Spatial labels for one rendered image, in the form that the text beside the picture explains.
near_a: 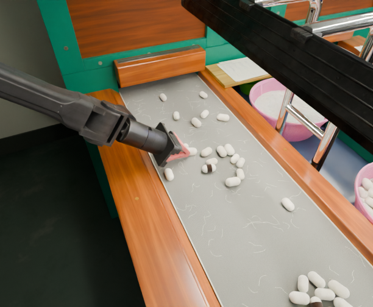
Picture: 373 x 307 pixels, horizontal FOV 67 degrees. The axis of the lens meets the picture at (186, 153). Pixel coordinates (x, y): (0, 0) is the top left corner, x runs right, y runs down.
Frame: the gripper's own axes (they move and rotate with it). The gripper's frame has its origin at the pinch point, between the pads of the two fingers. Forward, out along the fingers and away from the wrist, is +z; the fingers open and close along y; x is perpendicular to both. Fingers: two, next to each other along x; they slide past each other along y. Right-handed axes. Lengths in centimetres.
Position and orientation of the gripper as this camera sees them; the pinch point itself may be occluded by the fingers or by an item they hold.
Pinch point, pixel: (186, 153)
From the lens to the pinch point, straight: 73.5
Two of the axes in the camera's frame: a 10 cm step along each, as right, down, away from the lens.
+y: -3.8, -6.4, 6.7
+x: -6.0, 7.2, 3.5
